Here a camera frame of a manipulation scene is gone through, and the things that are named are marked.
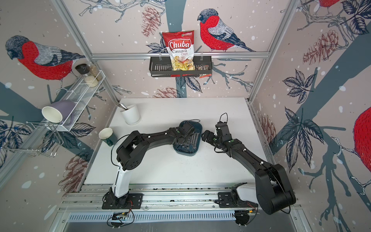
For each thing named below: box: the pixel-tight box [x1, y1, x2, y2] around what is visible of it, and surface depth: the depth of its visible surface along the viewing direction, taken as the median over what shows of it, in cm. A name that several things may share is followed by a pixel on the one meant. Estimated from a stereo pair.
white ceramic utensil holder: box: [120, 104, 141, 126], surface depth 103 cm
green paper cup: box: [98, 127, 118, 147], surface depth 92 cm
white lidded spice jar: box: [84, 75, 99, 88], surface depth 85 cm
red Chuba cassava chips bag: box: [162, 30, 196, 77], surface depth 83 cm
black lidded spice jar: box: [74, 63, 90, 75], surface depth 80 cm
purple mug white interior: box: [41, 100, 77, 126], surface depth 64 cm
